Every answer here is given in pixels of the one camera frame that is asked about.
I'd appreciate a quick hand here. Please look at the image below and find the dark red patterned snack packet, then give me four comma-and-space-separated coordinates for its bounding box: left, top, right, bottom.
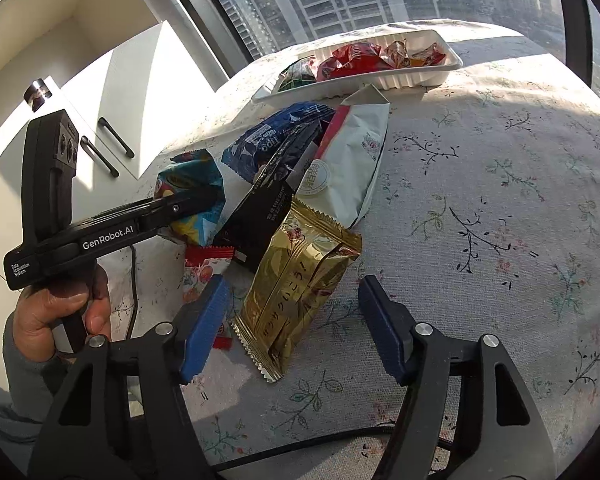
380, 39, 413, 68

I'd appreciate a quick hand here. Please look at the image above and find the white floor cabinet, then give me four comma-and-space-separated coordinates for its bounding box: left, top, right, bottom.
0, 21, 231, 281

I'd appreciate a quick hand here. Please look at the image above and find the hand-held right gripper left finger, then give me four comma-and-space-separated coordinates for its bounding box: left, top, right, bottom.
27, 275, 233, 480

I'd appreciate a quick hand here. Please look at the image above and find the white plastic tray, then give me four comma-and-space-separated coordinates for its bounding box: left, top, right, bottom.
251, 29, 464, 103

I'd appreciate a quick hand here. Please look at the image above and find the dark jar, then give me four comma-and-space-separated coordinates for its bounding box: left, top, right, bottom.
23, 78, 53, 112

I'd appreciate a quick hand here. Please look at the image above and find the black cabinet door handle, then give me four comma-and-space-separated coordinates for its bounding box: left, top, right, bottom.
80, 136, 121, 178
97, 116, 136, 159

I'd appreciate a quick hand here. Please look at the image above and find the bright red snack packet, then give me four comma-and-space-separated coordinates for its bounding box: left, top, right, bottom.
316, 42, 383, 82

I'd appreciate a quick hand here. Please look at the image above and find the black cable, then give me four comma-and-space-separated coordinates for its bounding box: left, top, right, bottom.
127, 240, 141, 341

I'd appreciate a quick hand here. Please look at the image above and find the blue snack packet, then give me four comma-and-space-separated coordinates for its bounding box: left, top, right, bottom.
221, 101, 336, 184

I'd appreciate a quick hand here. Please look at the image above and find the black window frame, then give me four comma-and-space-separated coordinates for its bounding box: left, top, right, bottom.
147, 0, 600, 91

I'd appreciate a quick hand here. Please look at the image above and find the orange green snack packet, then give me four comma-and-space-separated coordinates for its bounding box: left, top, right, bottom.
407, 42, 448, 67

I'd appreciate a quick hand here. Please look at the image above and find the dark green snack packet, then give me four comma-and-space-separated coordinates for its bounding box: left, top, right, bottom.
277, 57, 318, 92

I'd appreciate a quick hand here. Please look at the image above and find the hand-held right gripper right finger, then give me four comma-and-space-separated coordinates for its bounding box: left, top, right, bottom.
357, 274, 563, 480

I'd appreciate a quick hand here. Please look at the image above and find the black snack packet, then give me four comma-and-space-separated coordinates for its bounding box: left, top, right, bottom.
212, 120, 323, 273

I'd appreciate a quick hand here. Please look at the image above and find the red white floral snack packet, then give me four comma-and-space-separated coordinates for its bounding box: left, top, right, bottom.
182, 245, 236, 350

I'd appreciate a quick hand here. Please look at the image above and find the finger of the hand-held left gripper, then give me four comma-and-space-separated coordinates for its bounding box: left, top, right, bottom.
142, 185, 221, 233

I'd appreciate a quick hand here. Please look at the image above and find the teal colourful snack packet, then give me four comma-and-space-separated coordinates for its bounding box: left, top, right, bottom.
155, 149, 227, 248

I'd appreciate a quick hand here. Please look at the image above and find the person's left forearm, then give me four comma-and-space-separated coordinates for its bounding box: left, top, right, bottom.
0, 320, 81, 441

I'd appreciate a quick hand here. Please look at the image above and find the gold snack packet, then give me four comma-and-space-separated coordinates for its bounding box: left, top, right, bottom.
231, 197, 363, 384

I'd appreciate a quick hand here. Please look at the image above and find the person's left hand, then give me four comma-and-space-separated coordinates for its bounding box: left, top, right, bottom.
2, 265, 113, 361

